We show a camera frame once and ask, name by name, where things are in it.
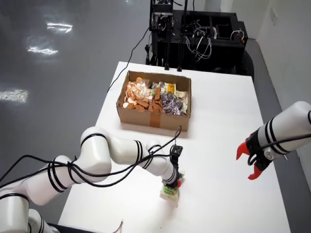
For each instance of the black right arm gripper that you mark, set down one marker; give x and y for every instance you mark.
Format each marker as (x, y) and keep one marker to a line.
(257, 153)

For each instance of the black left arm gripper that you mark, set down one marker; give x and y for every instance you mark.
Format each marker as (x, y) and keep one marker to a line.
(169, 185)

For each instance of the green white snack packet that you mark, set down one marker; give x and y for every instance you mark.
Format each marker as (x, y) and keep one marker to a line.
(172, 198)

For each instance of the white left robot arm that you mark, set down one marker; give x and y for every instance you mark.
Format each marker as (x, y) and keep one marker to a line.
(97, 150)

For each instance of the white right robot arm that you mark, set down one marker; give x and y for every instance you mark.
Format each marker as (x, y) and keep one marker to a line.
(291, 121)

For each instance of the beige snack packet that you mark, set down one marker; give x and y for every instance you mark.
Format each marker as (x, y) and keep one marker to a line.
(182, 95)

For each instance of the yellow snack packet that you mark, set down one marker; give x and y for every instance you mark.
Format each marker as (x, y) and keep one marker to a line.
(171, 88)

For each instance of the dark purple snack packet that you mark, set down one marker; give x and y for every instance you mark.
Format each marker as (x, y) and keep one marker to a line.
(155, 85)

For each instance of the clear white wrapper packet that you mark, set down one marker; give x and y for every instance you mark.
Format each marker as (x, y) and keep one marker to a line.
(185, 106)

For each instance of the dotted chocolate cookie bag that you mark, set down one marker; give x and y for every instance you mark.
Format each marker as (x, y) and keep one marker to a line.
(171, 104)

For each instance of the brown cardboard box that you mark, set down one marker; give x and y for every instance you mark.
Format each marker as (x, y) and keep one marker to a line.
(136, 116)

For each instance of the large brown biscuit packet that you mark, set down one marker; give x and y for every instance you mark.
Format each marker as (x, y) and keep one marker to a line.
(156, 106)

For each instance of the round orange cookie pack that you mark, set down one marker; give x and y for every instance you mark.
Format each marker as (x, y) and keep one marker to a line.
(136, 104)

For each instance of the small brown biscuit packet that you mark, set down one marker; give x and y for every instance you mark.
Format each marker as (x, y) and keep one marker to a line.
(158, 93)

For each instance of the pastel pink candy bag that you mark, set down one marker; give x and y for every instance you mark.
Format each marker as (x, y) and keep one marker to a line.
(148, 94)

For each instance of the white bear print packet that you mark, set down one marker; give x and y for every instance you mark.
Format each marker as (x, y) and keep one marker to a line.
(162, 87)

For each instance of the orange cracker bag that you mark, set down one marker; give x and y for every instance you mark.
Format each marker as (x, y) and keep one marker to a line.
(136, 88)

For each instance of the black equipment cart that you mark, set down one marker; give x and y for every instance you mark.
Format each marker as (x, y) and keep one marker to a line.
(218, 51)

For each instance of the thin black clamp pole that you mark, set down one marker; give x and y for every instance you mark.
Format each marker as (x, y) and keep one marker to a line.
(180, 48)
(167, 48)

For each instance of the black electronics stack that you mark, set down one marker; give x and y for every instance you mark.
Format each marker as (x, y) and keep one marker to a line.
(161, 14)

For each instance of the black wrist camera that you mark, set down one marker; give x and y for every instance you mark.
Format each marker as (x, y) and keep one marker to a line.
(176, 151)

